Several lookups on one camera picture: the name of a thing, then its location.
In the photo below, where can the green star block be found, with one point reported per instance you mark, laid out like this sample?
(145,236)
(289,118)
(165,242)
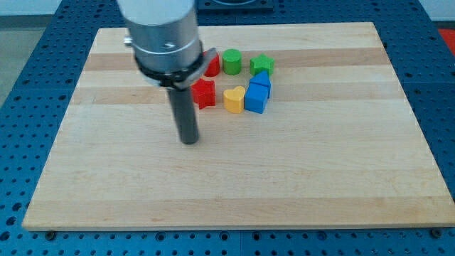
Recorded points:
(262,63)

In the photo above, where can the light wooden board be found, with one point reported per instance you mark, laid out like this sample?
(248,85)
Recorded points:
(338,145)

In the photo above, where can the blue house-shaped block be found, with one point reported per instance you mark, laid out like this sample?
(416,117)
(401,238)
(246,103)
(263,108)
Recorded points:
(262,79)

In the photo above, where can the red rounded block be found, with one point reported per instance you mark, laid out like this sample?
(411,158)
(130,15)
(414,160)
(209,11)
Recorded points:
(213,68)

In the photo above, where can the green cylinder block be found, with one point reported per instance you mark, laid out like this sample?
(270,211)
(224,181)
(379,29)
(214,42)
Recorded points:
(232,61)

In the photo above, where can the blue cube block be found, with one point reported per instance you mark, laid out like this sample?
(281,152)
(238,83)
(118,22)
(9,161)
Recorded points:
(256,98)

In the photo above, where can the yellow heart block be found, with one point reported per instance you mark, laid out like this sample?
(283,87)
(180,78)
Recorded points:
(233,99)

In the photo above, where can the red star block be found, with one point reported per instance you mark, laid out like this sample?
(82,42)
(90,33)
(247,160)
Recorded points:
(204,93)

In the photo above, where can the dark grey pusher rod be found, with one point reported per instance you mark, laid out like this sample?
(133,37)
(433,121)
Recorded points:
(184,115)

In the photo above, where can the black ring clamp mount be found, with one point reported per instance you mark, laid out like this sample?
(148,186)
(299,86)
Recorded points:
(177,69)

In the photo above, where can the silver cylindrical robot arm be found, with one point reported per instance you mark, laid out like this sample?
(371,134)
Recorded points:
(159,25)

